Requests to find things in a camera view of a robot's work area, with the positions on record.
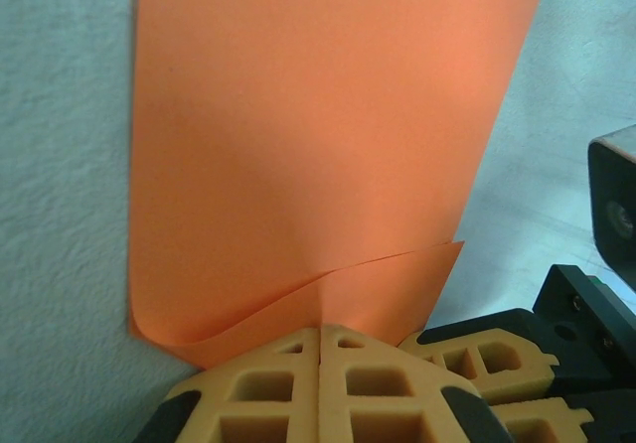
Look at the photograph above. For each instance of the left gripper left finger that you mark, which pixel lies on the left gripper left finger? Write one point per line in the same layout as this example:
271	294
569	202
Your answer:
258	393

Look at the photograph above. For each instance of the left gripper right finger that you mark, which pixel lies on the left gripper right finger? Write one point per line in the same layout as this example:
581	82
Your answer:
387	398

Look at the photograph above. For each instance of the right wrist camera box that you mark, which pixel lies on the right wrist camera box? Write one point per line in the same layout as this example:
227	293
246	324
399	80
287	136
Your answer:
613	204

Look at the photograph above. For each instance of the orange square paper sheet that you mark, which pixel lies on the orange square paper sheet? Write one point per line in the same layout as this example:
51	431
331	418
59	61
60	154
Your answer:
298	140

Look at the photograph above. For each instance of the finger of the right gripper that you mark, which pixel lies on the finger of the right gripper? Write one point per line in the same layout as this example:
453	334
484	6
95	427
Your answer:
541	423
497	363

